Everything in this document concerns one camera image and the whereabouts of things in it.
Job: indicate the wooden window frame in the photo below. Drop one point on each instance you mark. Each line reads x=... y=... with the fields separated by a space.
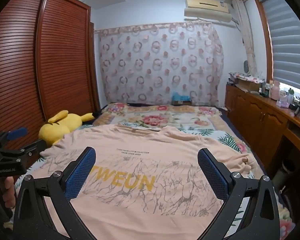
x=263 y=30

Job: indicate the bed with dark blue sheet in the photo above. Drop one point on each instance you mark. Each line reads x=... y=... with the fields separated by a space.
x=228 y=118

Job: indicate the pink bottle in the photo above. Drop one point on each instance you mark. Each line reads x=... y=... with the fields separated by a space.
x=275 y=91

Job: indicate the blue cloth bundle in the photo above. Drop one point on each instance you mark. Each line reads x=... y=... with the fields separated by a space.
x=181 y=96

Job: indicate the brown wooden wardrobe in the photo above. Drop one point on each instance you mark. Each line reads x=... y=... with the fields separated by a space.
x=52 y=55

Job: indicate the cardboard box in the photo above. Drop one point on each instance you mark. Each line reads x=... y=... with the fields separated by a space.
x=248 y=86

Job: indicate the floral blanket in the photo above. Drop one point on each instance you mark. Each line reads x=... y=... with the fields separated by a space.
x=152 y=115

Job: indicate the beige air conditioner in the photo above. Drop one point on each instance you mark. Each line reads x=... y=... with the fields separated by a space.
x=207 y=7

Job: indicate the circle patterned sheer curtain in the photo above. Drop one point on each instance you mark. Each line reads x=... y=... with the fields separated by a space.
x=160 y=62

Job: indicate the tied beige window curtain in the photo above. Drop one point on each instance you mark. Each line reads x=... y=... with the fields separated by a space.
x=247 y=42

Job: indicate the grey window blind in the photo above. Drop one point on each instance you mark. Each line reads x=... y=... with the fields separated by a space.
x=287 y=37

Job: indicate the wooden sideboard cabinet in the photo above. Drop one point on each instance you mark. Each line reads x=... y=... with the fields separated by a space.
x=255 y=112

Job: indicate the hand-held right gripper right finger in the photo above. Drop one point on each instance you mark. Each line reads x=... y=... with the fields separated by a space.
x=211 y=172

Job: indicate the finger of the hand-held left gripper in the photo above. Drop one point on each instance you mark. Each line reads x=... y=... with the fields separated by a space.
x=37 y=146
x=17 y=133

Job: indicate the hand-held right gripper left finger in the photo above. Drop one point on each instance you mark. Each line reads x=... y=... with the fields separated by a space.
x=81 y=175

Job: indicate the yellow plush toy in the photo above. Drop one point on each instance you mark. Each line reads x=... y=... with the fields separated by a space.
x=57 y=127

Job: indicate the person's left hand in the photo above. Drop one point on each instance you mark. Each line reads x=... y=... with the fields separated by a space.
x=10 y=190

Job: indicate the pink printed t-shirt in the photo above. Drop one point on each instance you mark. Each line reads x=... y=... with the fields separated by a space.
x=140 y=160

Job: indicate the small round mirror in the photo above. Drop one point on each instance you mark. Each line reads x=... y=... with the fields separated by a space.
x=246 y=66

